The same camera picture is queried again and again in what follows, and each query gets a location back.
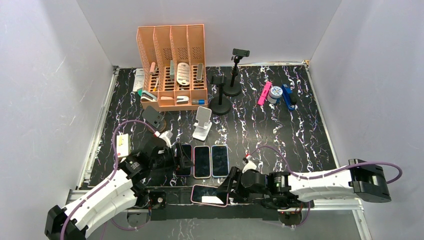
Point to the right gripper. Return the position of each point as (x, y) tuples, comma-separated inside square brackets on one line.
[(238, 194)]

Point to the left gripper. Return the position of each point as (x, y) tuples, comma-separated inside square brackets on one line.
[(181, 160)]

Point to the magenta-edged black smartphone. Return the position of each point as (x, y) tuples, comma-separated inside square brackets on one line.
[(184, 157)]

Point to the pink-cased tall smartphone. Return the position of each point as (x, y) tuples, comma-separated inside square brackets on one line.
[(202, 162)]

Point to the blue-edged smartphone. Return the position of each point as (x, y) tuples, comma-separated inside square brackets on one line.
[(219, 161)]

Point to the black round-base phone stand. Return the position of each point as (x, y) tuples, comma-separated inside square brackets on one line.
[(219, 105)]

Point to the black tall phone stand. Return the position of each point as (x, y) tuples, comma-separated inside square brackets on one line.
[(234, 88)]

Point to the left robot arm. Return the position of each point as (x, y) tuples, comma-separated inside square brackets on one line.
[(121, 190)]

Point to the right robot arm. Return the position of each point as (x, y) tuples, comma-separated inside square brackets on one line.
[(284, 189)]

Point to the white folding phone stand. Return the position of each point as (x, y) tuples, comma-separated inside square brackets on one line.
[(203, 123)]

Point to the grey bottle blue cap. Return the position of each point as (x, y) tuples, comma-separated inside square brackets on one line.
[(198, 102)]

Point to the white stapler in organizer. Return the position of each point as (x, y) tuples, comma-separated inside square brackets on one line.
[(182, 99)]

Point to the small yellow white box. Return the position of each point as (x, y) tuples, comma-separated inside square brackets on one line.
[(123, 145)]

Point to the teal small box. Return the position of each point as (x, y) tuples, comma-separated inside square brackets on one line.
[(146, 96)]

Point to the white paper packet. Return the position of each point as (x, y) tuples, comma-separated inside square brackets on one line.
[(139, 80)]

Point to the white oval label tag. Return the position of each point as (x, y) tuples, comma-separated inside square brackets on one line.
[(183, 74)]

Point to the pink eraser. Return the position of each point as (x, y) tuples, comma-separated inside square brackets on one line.
[(153, 68)]

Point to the green white small box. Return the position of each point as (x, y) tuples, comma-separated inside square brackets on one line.
[(172, 70)]

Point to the beige long stapler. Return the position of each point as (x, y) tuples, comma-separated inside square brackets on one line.
[(199, 72)]

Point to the orange plastic file organizer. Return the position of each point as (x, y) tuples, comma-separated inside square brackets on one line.
[(180, 43)]

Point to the small white blue bottle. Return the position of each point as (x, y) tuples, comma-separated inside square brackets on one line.
[(274, 94)]

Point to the pink highlighter marker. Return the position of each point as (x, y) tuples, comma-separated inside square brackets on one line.
[(264, 94)]

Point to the blue stapler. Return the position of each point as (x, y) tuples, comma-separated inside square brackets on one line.
[(289, 97)]

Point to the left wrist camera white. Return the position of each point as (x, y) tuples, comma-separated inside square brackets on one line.
[(166, 136)]

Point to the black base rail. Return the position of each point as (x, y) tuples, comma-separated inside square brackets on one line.
[(166, 203)]

